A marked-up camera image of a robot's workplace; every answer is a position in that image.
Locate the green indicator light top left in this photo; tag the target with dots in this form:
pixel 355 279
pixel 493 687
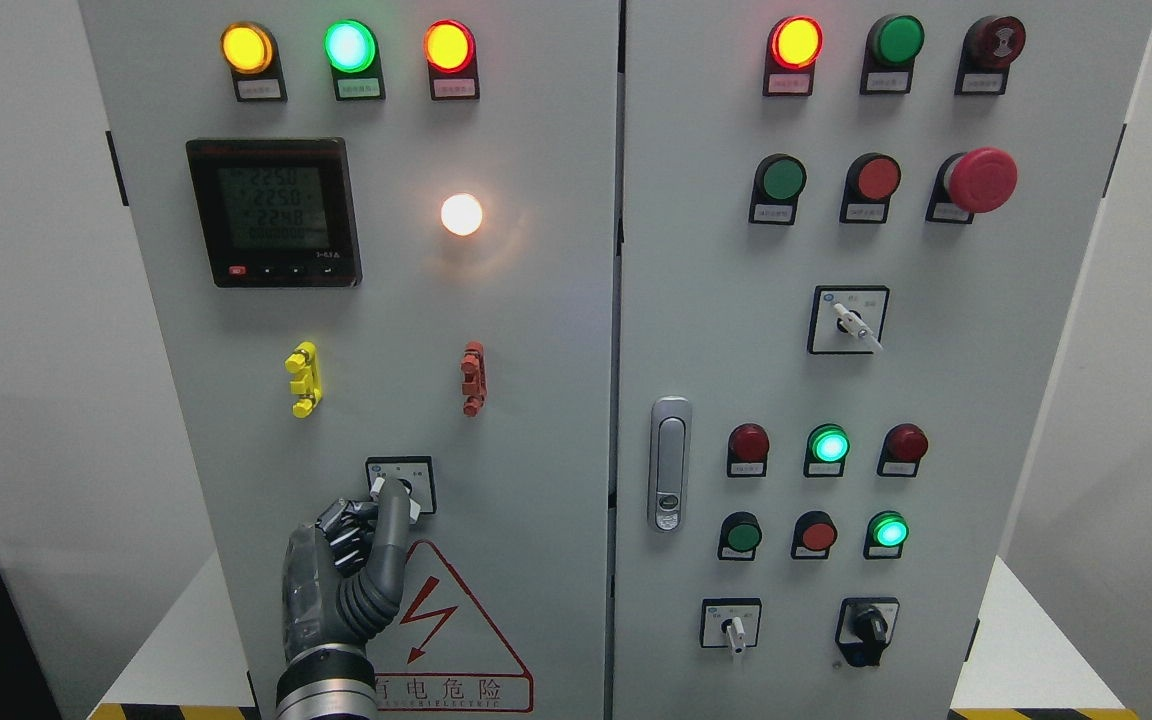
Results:
pixel 353 54

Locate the red emergency stop button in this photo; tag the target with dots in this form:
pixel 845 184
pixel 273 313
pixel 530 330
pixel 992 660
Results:
pixel 971 183

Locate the red push button second row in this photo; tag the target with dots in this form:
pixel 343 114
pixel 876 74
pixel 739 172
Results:
pixel 869 185

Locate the green push button lower row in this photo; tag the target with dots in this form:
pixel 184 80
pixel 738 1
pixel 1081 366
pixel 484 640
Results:
pixel 739 536

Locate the yellow plastic clip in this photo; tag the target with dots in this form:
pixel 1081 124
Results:
pixel 305 381

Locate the white rotary switch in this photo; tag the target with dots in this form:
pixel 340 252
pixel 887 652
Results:
pixel 848 319
pixel 730 624

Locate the green push button top row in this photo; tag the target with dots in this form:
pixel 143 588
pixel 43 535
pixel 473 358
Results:
pixel 890 52

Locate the dark red indicator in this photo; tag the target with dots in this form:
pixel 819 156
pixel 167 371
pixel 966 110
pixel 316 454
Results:
pixel 903 449
pixel 748 451

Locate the green push button second row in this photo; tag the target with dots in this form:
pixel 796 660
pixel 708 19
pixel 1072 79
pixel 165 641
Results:
pixel 778 182

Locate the white rotary switch upper right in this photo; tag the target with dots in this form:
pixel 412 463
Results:
pixel 848 319

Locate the white platform with hazard stripe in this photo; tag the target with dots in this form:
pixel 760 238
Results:
pixel 1021 665

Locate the lit green indicator middle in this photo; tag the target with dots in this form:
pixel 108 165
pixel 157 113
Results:
pixel 827 447

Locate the yellow indicator light top left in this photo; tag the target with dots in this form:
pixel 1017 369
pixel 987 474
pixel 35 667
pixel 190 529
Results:
pixel 253 58

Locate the red push button lower row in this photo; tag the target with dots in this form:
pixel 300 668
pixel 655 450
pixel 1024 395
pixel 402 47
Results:
pixel 814 536

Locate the white rotary switch lower right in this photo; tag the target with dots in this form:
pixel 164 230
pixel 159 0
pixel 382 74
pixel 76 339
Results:
pixel 730 624

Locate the black digital power meter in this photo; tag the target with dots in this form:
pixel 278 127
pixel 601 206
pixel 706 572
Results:
pixel 276 212

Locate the white rotary switch door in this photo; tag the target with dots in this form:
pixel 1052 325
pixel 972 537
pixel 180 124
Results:
pixel 414 471

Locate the grey left cabinet door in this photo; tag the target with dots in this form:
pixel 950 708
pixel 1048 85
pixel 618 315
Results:
pixel 522 488

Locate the dark red indicator right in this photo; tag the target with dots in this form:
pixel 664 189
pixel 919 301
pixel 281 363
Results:
pixel 903 449

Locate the lit green indicator lower row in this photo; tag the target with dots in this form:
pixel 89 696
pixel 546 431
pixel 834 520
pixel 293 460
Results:
pixel 887 532

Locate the red-rimmed indicator light left door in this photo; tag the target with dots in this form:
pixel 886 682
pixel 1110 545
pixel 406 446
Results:
pixel 450 51

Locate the red electric hazard warning sign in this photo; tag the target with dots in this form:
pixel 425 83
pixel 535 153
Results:
pixel 443 653

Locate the dark red indicator left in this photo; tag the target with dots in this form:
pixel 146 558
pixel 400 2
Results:
pixel 748 451

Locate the grey cabinet door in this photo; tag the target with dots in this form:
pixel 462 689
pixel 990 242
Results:
pixel 718 310
pixel 522 488

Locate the red plastic clip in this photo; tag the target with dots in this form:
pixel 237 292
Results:
pixel 473 385

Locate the red lit indicator right door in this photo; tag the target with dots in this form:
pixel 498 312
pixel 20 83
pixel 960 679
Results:
pixel 791 53

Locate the black rotary selector knob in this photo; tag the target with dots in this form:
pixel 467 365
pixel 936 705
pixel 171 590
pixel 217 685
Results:
pixel 864 629

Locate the dark red buzzer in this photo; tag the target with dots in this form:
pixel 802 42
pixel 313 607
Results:
pixel 990 46

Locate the clear round light bulb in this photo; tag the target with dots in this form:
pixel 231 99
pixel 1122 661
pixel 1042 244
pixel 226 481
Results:
pixel 461 214

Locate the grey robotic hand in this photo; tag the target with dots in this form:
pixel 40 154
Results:
pixel 343 577

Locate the silver door latch handle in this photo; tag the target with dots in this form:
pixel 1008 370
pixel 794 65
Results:
pixel 669 460

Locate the robot forearm black silver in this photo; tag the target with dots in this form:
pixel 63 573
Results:
pixel 330 681

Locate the grey right cabinet door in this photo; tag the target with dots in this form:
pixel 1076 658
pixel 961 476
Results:
pixel 718 310

